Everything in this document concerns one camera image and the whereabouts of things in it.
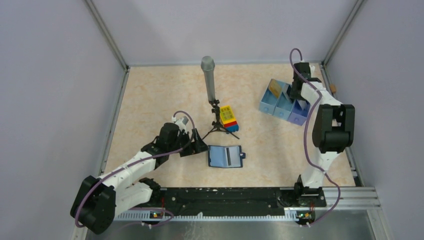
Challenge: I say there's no dark blue card holder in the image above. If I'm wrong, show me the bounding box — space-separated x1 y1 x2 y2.
207 145 246 169

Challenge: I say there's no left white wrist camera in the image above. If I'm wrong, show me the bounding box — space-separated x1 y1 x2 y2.
171 116 189 132

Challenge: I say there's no gold credit card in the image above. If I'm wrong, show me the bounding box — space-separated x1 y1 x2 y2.
267 78 283 99

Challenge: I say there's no yellow red blue toy block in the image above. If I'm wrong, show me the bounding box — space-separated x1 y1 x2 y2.
220 105 240 133

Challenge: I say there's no light blue drawer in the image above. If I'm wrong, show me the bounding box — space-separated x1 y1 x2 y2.
258 80 283 116
273 82 294 121

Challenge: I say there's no light blue drawer middle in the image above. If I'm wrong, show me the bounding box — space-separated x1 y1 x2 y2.
273 82 294 121

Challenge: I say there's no white cable duct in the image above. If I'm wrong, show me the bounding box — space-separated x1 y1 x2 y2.
114 210 298 222

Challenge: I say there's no small wooden knob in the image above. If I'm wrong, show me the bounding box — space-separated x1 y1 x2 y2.
329 83 337 94

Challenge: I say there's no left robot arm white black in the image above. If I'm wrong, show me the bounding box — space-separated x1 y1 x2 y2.
70 122 209 235

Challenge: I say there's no light blue drawer left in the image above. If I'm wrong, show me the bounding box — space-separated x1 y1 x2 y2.
258 80 283 116

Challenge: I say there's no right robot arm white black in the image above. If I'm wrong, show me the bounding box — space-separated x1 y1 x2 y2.
290 61 355 206

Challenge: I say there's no grey microphone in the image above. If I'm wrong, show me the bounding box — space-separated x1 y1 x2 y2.
200 56 216 102

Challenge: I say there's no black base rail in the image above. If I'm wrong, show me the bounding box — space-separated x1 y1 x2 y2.
129 187 327 218

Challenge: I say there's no black tripod stand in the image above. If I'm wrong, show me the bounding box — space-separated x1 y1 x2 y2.
201 99 240 140

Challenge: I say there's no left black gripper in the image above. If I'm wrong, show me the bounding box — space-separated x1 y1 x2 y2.
168 128 210 157

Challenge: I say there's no aluminium frame front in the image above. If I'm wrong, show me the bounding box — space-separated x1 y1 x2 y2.
71 187 385 240

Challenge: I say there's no purple drawer right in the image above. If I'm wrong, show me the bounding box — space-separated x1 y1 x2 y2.
287 100 311 126

